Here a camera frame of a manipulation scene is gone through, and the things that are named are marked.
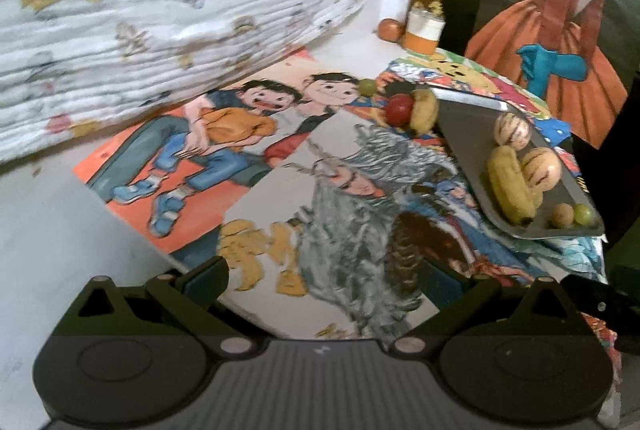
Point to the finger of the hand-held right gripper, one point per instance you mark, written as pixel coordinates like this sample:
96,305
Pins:
592,297

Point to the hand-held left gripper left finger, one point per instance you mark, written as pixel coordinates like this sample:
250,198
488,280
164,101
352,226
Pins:
207,277

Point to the wall poster orange dress figure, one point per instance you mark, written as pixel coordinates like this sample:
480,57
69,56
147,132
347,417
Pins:
550,35

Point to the brown round fruit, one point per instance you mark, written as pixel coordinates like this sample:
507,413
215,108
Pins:
562,216

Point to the white cartoon printed blanket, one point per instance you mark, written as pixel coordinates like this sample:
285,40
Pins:
150,10

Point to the glass jar orange white contents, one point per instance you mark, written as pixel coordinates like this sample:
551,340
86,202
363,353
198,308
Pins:
422,35

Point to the metal baking tray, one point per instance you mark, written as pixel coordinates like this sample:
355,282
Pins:
475,130

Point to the yellow bear printed poster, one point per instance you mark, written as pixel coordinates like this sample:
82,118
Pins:
460,70

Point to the orange cartoon boys poster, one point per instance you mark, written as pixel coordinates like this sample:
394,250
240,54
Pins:
225,125

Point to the red-orange round fruit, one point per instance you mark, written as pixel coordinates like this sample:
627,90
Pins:
390,30

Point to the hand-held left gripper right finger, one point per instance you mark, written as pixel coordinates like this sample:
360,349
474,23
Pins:
437,284

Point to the large banana with sticker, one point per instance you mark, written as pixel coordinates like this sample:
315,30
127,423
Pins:
510,185

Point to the small yellow banana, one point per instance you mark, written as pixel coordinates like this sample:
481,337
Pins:
425,111

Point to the red apple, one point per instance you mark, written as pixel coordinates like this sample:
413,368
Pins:
397,111

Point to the grey-haired figure poster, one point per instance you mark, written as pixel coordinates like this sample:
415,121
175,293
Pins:
350,235

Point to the striped pepino melon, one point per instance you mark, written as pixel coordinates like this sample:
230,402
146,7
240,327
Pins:
512,131
542,170

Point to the green grape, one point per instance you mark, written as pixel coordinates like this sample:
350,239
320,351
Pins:
367,87
583,214

